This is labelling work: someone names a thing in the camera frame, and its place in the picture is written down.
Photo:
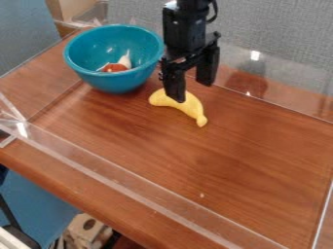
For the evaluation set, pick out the cardboard box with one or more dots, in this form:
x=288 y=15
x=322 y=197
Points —
x=72 y=14

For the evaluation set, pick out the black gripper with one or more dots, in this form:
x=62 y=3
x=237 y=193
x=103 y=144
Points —
x=186 y=18

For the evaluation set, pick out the wooden block with hole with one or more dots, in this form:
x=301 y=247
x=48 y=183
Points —
x=87 y=233

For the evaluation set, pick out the yellow toy banana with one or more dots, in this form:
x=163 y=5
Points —
x=191 y=106

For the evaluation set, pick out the blue bowl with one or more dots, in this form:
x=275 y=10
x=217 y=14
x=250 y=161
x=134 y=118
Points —
x=100 y=46

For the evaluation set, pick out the red and white toy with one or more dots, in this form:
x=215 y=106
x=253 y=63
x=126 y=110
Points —
x=122 y=65

